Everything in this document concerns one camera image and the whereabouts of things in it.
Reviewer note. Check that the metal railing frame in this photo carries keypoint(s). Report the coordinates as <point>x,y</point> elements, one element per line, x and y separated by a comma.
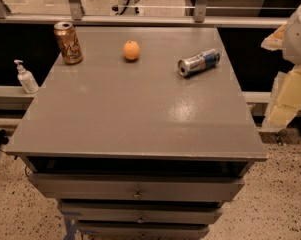
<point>202,13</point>

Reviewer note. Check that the bottom grey drawer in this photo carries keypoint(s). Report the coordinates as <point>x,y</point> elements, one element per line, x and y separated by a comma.
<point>144,230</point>

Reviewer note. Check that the top grey drawer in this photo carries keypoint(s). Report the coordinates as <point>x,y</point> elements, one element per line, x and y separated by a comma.
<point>139,188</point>

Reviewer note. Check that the silver blue energy drink can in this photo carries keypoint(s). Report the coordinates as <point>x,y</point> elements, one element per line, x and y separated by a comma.
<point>198,63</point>

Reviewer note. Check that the grey drawer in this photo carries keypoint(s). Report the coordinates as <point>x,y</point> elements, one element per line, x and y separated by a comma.
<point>144,230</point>
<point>140,212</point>
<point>139,188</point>

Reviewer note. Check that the middle grey drawer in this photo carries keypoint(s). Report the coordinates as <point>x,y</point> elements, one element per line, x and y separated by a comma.
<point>140,212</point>

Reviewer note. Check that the gold soda can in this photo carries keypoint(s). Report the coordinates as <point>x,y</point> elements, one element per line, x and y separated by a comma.
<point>68,42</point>

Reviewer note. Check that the white pump sanitizer bottle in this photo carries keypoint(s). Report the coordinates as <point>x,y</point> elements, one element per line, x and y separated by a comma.
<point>26,78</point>

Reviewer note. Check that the grey drawer cabinet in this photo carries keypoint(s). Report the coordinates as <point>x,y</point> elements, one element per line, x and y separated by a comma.
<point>111,116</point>

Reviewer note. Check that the orange fruit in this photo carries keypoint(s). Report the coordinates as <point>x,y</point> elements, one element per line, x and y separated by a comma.
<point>131,50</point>

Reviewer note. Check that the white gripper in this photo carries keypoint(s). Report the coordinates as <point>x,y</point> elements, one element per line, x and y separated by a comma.
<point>298,39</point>

